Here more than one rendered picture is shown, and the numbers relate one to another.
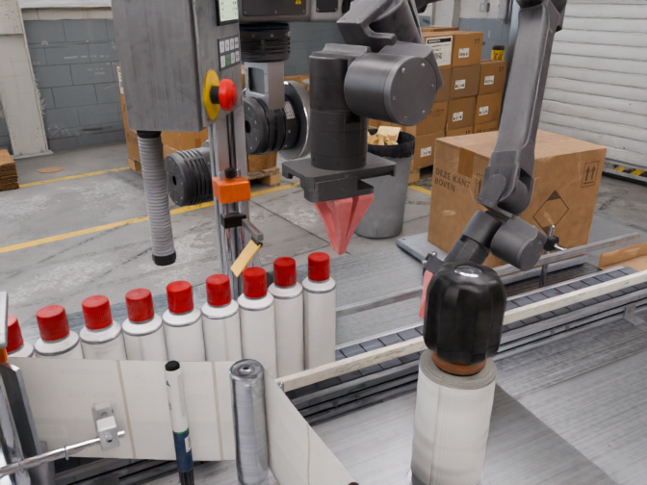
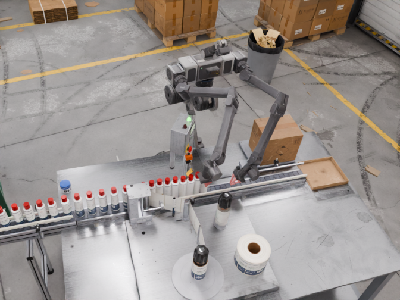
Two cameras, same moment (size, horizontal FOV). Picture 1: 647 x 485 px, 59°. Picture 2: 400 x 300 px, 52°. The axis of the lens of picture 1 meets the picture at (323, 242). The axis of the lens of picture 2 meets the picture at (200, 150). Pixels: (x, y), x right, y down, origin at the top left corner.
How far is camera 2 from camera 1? 1.98 m
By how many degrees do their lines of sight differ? 22
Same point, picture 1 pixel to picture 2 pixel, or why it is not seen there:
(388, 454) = (212, 215)
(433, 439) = (217, 217)
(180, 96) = (181, 150)
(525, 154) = (260, 153)
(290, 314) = (197, 183)
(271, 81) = not seen: hidden behind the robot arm
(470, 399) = (223, 213)
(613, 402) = (269, 211)
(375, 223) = not seen: hidden behind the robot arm
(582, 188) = (294, 144)
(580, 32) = not seen: outside the picture
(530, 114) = (264, 143)
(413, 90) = (216, 177)
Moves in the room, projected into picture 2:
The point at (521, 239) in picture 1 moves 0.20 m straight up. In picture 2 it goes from (253, 174) to (258, 153)
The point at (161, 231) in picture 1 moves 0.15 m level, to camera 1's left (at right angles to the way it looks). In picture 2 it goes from (172, 163) to (150, 159)
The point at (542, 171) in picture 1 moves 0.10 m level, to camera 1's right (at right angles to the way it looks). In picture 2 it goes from (279, 141) to (293, 144)
